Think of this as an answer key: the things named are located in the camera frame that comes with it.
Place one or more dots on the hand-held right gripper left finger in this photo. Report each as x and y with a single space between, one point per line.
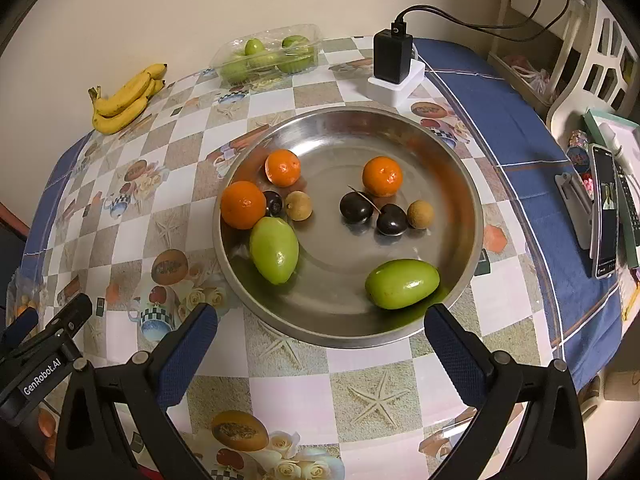
190 355

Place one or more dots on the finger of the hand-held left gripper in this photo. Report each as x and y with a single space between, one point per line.
40 365
20 324

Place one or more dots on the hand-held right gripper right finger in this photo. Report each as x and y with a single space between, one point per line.
452 355

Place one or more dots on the green mango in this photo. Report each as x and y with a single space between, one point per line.
402 283
274 250

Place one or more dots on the brown longan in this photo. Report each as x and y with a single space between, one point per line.
298 205
420 214

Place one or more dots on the dark purple plum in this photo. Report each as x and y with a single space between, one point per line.
272 201
356 206
391 219

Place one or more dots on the orange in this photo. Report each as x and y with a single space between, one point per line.
243 205
382 176
283 167

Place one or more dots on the round steel tray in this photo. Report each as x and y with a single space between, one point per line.
340 135

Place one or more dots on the heap of small kumquats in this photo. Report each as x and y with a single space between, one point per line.
24 304

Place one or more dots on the clear plastic box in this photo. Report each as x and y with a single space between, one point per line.
25 285

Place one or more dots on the checkered printed tablecloth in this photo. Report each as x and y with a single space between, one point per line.
350 395

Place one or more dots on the yellow pencil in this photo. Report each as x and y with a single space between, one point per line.
631 302

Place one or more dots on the grey phone stand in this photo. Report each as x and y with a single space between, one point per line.
575 210

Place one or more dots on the black smartphone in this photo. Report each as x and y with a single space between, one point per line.
605 215

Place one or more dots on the yellow banana bunch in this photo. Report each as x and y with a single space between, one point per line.
117 120

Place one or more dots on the black remote control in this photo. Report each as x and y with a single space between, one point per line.
627 200

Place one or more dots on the small colourful jar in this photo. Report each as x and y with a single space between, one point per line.
580 152

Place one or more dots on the white tube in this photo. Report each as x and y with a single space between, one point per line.
612 140

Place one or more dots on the teal and white box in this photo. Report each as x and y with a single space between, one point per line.
627 127

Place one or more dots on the pink plastic bag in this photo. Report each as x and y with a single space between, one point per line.
530 75

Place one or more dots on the black power adapter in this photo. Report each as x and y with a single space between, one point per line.
392 57

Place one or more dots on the pile of green guavas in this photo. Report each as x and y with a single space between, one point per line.
254 46

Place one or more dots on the white shelf rack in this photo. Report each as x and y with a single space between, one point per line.
565 50

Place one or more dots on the white plastic chair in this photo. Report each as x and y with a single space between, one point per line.
600 60

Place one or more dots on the clear plastic clamshell container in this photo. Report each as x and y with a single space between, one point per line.
300 30

